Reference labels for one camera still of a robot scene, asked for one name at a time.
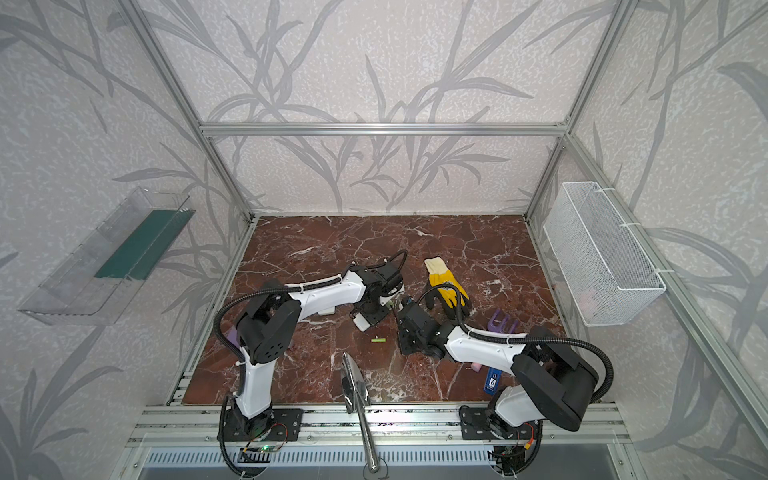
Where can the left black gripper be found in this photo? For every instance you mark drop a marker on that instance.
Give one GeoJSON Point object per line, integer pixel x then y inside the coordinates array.
{"type": "Point", "coordinates": [369, 309]}

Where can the metal trowel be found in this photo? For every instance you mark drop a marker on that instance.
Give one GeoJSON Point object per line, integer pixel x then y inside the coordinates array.
{"type": "Point", "coordinates": [356, 399]}

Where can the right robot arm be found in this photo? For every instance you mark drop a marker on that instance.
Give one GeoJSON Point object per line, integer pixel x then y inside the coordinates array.
{"type": "Point", "coordinates": [557, 378]}

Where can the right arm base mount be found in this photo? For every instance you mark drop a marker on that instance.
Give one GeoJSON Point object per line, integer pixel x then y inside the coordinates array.
{"type": "Point", "coordinates": [478, 423]}

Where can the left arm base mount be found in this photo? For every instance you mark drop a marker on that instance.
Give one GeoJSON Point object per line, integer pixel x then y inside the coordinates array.
{"type": "Point", "coordinates": [272, 425]}

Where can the red white remote control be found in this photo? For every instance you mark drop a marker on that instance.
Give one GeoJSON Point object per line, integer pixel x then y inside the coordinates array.
{"type": "Point", "coordinates": [361, 323]}

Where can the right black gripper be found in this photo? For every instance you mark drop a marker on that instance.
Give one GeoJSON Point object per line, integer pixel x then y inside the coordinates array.
{"type": "Point", "coordinates": [408, 335]}

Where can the yellow black work glove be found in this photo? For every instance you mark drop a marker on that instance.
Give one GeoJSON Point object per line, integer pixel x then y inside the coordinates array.
{"type": "Point", "coordinates": [444, 289]}

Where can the purple toy shovel pink handle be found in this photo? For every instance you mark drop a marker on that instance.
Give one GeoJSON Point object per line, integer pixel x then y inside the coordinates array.
{"type": "Point", "coordinates": [233, 337]}

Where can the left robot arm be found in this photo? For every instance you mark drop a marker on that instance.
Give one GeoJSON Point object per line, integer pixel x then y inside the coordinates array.
{"type": "Point", "coordinates": [258, 327]}

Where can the white wire wall basket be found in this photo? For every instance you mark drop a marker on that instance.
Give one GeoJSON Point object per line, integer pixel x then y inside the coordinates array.
{"type": "Point", "coordinates": [608, 274]}

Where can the clear plastic wall shelf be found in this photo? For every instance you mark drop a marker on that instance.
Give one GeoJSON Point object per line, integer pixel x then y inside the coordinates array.
{"type": "Point", "coordinates": [95, 284]}

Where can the blue lighter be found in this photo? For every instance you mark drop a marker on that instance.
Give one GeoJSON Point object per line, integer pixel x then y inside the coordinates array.
{"type": "Point", "coordinates": [492, 381]}

